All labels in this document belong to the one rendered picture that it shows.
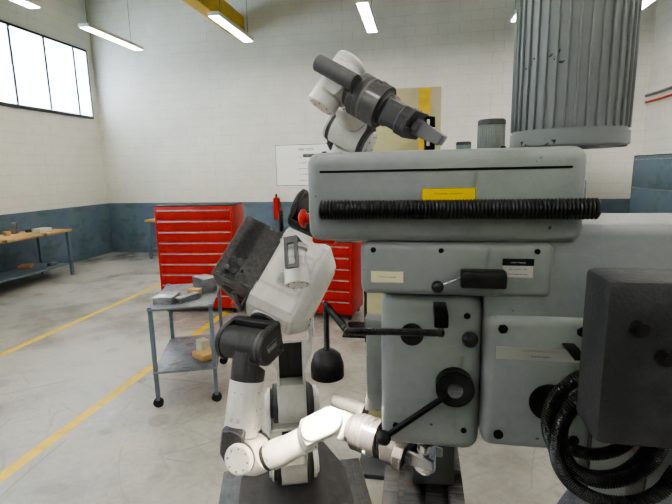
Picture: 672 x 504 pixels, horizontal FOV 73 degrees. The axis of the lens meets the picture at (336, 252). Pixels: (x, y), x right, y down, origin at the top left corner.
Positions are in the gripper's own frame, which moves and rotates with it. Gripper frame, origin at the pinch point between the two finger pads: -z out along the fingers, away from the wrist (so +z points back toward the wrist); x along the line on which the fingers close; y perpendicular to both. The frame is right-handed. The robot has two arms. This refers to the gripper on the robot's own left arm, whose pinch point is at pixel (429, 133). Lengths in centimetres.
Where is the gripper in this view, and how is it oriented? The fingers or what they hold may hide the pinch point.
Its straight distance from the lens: 93.6
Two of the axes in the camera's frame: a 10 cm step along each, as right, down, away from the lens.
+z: -7.8, -5.5, 3.0
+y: 4.3, -8.2, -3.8
